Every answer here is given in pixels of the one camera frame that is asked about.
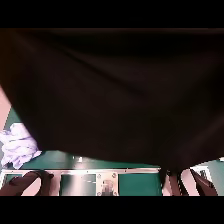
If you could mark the black garment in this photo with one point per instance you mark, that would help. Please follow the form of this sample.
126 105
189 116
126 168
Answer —
113 93

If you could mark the white garment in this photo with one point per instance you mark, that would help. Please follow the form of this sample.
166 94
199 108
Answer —
18 143

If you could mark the silver frame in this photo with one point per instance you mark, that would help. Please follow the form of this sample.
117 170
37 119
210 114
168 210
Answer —
107 182

